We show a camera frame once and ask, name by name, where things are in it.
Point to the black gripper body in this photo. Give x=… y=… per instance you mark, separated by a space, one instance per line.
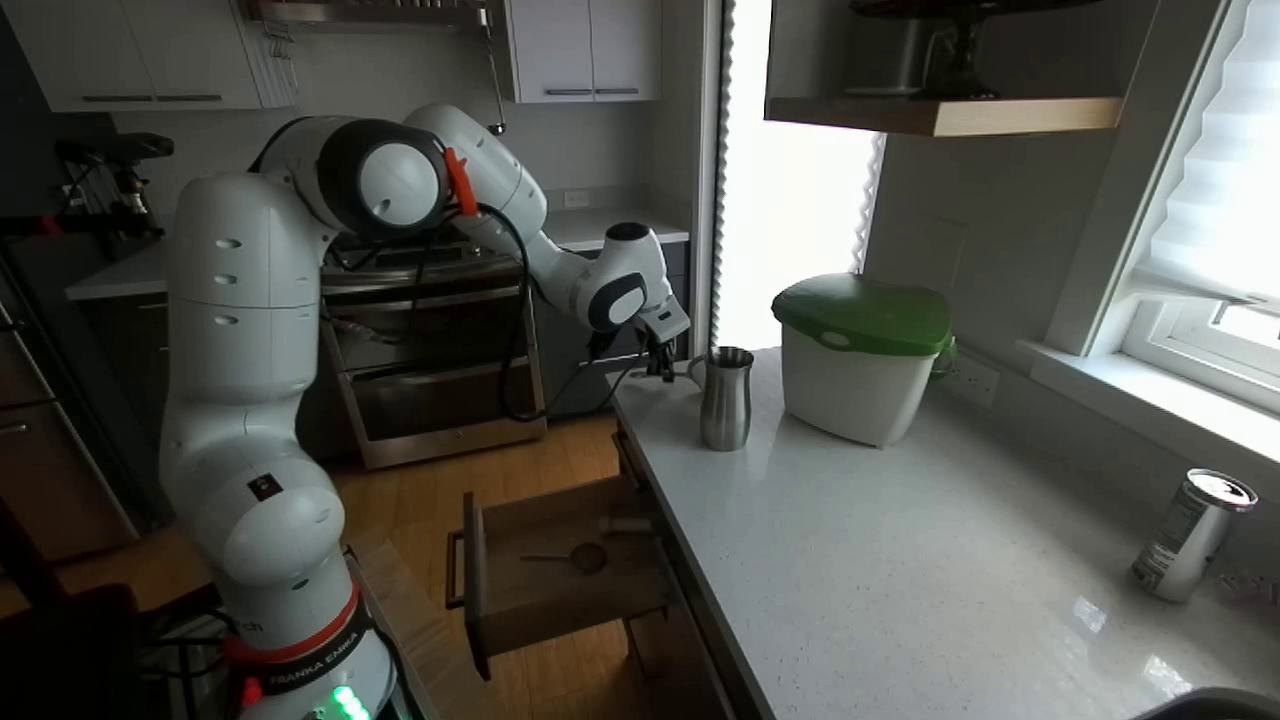
x=656 y=349

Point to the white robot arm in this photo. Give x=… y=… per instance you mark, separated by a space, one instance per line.
x=245 y=265

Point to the steel cocktail mixer cup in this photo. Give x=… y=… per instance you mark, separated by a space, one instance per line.
x=724 y=407

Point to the white bin green lid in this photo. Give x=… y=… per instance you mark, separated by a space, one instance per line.
x=857 y=352

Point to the stainless steel oven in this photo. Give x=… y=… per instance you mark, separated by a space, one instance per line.
x=434 y=352

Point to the open wooden drawer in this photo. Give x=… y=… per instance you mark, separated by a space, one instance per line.
x=549 y=567

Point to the white upper cabinet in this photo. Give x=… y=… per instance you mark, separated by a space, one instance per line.
x=584 y=48

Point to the silver can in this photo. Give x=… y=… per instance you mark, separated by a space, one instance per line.
x=1195 y=530

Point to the window blind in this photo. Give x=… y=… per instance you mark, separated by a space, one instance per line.
x=1212 y=222

